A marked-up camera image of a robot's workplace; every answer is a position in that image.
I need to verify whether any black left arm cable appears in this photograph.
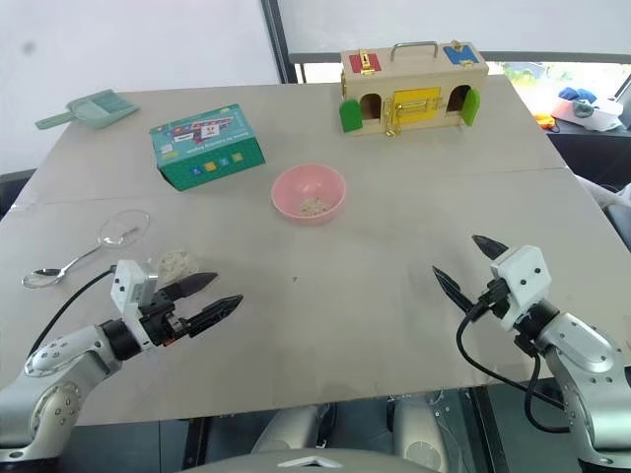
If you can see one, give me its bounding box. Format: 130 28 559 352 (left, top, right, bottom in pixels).
27 265 117 361

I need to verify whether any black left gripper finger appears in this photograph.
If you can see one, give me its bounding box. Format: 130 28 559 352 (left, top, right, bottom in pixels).
186 294 245 339
158 272 220 300

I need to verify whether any white tub with blue cloth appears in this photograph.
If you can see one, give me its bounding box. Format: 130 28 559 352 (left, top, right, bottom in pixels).
550 87 625 133

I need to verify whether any grey rounded robot leg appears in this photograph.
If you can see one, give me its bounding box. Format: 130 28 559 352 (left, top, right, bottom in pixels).
249 404 322 455
392 393 451 472

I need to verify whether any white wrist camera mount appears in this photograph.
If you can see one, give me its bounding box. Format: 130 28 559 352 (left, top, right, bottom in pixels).
108 259 161 347
489 244 553 332

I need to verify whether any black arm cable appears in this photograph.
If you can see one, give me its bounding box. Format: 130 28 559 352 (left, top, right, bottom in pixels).
456 295 571 435
27 265 117 361

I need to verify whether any grey cloth bundle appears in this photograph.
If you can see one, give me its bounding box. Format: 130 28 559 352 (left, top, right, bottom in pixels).
575 175 631 238

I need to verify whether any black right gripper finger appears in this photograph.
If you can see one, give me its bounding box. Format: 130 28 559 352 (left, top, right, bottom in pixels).
471 235 511 263
432 265 477 313

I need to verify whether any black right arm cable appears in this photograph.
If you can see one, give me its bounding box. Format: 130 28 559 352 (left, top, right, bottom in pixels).
456 295 571 435

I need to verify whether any grey robot torso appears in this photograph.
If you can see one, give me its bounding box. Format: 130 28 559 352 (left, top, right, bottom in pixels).
181 445 448 473

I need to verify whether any food residue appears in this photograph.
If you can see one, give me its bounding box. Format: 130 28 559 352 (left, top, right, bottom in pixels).
299 196 329 216

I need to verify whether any black window frame post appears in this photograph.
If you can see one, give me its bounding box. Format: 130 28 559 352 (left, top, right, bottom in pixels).
260 0 299 86

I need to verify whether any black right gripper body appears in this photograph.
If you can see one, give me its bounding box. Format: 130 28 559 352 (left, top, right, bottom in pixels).
475 278 511 319

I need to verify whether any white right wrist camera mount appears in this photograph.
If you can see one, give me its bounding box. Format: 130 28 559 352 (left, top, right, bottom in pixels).
489 244 553 332

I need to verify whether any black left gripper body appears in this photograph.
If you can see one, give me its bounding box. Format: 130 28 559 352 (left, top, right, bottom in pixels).
138 290 193 349

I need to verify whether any teal plastic dustpan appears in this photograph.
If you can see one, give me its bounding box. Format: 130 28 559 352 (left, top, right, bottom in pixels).
35 89 141 132

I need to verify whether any wooden lock activity box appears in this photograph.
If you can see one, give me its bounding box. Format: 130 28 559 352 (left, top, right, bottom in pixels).
338 40 490 140

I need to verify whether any green cardboard toy box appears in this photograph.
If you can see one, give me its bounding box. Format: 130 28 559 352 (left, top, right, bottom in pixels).
150 103 266 193

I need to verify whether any pink bowl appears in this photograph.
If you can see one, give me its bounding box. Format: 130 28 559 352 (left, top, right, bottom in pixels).
270 164 347 226

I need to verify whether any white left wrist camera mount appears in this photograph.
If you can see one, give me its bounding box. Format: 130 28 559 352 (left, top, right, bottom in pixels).
108 259 161 347

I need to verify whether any silver metal spoon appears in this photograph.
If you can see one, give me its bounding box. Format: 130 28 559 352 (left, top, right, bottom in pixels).
22 242 107 290

